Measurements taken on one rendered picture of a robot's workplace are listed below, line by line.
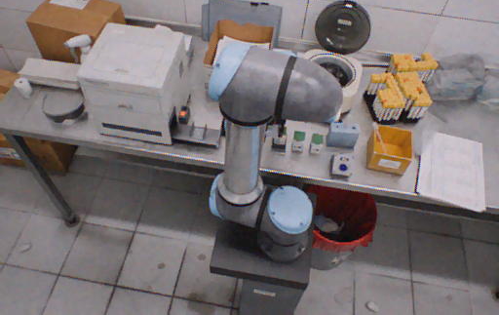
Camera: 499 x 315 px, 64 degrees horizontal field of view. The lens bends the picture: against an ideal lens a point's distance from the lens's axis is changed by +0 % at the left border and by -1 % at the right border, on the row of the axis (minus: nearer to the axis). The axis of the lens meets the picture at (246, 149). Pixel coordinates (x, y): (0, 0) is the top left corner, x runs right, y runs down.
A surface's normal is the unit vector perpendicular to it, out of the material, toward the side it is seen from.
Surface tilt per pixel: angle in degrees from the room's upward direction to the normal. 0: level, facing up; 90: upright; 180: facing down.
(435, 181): 1
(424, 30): 90
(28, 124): 0
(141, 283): 0
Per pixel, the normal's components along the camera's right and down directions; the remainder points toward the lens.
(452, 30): -0.17, 0.79
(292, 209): 0.15, -0.50
